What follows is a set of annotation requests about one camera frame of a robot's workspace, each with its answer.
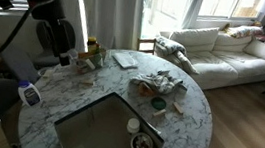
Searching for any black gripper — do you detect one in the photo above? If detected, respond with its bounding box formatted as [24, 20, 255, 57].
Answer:
[25, 0, 82, 69]

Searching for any white bottle blue label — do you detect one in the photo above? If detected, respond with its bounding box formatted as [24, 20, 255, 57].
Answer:
[15, 79, 45, 109]

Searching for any yellow jar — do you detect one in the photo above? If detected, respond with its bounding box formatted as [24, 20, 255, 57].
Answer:
[86, 36, 99, 56]

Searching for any black office chair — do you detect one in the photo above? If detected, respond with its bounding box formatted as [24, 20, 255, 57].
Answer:
[31, 17, 81, 73]

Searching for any white cup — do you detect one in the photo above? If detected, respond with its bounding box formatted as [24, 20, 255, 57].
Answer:
[73, 57, 90, 75]

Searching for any white oblong item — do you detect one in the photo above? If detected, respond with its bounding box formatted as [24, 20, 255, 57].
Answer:
[84, 58, 98, 72]

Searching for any white wooden block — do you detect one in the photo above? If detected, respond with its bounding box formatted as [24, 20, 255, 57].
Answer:
[42, 68, 55, 79]

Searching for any green packet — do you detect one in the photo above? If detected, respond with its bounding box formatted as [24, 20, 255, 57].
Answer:
[91, 50, 106, 70]

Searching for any light wooden block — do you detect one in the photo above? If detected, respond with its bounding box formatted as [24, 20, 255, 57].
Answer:
[80, 77, 97, 88]
[152, 108, 168, 119]
[171, 101, 187, 115]

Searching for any white curtain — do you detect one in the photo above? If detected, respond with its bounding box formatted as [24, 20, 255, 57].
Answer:
[74, 0, 145, 53]

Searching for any white flat pad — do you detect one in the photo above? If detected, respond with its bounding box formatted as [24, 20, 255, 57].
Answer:
[110, 50, 141, 71]

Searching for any wooden chair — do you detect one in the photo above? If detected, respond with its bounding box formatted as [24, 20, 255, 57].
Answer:
[135, 35, 158, 55]

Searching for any orange object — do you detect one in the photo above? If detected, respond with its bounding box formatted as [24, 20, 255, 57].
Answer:
[136, 81, 156, 98]

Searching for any grey patterned cloth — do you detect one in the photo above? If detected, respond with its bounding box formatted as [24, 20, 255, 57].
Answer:
[128, 66, 191, 98]

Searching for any grey patterned blanket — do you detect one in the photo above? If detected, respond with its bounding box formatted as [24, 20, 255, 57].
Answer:
[152, 35, 205, 76]

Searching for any white jar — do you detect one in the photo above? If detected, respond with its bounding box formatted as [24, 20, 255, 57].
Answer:
[125, 117, 142, 135]

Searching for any green round lid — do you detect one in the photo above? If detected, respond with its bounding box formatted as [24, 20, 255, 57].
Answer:
[149, 95, 168, 112]

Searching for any white bowl with food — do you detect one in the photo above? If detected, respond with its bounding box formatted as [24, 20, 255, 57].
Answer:
[129, 130, 156, 148]

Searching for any white sofa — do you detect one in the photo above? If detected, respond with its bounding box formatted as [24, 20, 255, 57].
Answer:
[150, 15, 265, 98]

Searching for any window frame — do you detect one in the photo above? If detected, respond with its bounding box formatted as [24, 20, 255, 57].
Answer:
[195, 0, 265, 28]

